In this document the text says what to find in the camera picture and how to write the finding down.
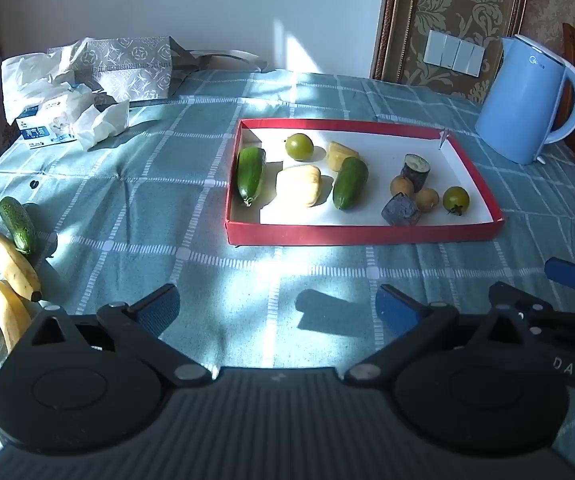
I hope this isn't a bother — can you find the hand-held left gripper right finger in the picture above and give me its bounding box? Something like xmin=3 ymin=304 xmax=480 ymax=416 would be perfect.
xmin=343 ymin=284 xmax=518 ymax=387

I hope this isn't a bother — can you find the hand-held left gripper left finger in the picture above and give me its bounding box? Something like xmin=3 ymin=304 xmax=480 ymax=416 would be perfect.
xmin=5 ymin=284 xmax=213 ymax=389

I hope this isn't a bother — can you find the red shallow cardboard tray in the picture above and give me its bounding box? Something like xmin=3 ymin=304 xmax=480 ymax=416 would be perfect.
xmin=224 ymin=118 xmax=505 ymax=247

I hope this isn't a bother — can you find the teal checked tablecloth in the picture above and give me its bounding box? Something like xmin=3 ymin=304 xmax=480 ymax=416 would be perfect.
xmin=0 ymin=67 xmax=575 ymax=461

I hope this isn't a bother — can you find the purple eggplant piece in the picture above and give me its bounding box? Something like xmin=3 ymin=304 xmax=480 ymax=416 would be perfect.
xmin=400 ymin=153 xmax=431 ymax=191
xmin=381 ymin=193 xmax=422 ymax=227

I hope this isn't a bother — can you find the brown longan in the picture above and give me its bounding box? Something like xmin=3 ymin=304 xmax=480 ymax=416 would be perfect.
xmin=390 ymin=175 xmax=415 ymax=198
xmin=415 ymin=187 xmax=439 ymax=212

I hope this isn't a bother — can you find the green tomato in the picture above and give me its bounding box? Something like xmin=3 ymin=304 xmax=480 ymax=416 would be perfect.
xmin=285 ymin=133 xmax=314 ymax=162
xmin=442 ymin=186 xmax=471 ymax=216

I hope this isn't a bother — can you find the green cucumber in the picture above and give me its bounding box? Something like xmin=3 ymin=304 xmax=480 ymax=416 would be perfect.
xmin=332 ymin=156 xmax=369 ymax=211
xmin=0 ymin=197 xmax=37 ymax=255
xmin=236 ymin=146 xmax=267 ymax=208

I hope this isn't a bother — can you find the yellow banana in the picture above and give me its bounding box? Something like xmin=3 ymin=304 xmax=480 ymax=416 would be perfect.
xmin=0 ymin=277 xmax=33 ymax=356
xmin=0 ymin=227 xmax=42 ymax=302

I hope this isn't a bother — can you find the large yellow potato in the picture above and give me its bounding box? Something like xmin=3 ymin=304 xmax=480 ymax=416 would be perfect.
xmin=275 ymin=164 xmax=323 ymax=208

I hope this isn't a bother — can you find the small yellow potato piece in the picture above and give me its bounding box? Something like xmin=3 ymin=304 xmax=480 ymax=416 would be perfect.
xmin=326 ymin=141 xmax=361 ymax=172

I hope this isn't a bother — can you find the blue electric kettle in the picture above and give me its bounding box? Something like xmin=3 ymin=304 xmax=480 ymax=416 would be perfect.
xmin=475 ymin=34 xmax=575 ymax=165

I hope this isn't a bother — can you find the crumpled white tissue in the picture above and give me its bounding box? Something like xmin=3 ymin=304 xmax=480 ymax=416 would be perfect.
xmin=74 ymin=100 xmax=131 ymax=151

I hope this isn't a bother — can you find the blue white tissue pack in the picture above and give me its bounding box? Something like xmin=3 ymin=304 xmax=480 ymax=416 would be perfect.
xmin=14 ymin=87 xmax=93 ymax=152

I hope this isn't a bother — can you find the grey patterned gift bag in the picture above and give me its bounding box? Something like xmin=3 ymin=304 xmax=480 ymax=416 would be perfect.
xmin=48 ymin=36 xmax=199 ymax=103

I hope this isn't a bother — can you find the white wall switch panel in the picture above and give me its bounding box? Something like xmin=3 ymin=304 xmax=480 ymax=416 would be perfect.
xmin=425 ymin=29 xmax=487 ymax=78

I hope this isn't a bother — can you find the ornate floral wall frame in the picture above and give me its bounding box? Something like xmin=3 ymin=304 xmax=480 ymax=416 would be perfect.
xmin=371 ymin=0 xmax=534 ymax=106

